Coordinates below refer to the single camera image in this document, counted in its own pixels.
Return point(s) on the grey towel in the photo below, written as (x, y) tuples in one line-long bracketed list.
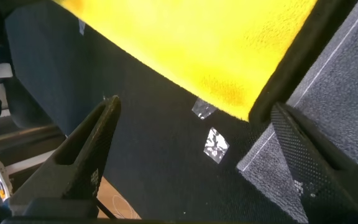
[(337, 77)]

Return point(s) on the yellow towel with black trim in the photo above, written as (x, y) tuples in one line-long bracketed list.
[(197, 37)]

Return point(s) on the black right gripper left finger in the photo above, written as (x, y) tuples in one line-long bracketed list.
[(39, 183)]

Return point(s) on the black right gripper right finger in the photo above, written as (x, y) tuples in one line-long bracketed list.
[(337, 193)]

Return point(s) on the clear tape piece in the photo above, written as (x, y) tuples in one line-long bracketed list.
[(216, 144), (81, 27), (204, 109)]

